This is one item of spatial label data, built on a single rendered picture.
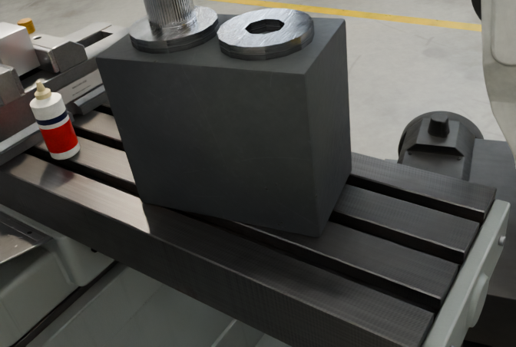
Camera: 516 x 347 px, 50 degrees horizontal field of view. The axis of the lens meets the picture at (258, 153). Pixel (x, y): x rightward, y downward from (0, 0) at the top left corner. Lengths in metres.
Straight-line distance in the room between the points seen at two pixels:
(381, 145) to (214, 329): 1.31
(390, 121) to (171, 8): 1.98
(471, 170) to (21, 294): 0.89
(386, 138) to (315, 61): 1.88
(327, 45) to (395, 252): 0.21
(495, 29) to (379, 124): 1.61
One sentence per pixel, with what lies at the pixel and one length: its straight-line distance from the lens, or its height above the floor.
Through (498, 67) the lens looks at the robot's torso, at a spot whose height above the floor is 0.90.
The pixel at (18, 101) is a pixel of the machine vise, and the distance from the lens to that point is 0.84.
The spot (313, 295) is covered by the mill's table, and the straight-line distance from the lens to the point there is 0.52.
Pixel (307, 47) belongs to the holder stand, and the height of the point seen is 1.11.
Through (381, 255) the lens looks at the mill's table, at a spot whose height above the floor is 0.92.
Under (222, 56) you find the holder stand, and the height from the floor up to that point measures 1.11.
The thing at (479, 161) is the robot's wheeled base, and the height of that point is 0.57.
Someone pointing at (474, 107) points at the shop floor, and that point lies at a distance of 2.59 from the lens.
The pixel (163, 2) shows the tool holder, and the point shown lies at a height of 1.15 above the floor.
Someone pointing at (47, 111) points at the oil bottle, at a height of 0.99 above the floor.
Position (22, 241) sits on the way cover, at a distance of 0.80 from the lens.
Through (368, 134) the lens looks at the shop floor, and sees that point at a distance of 2.38.
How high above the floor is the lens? 1.31
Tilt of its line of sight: 34 degrees down
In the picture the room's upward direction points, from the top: 9 degrees counter-clockwise
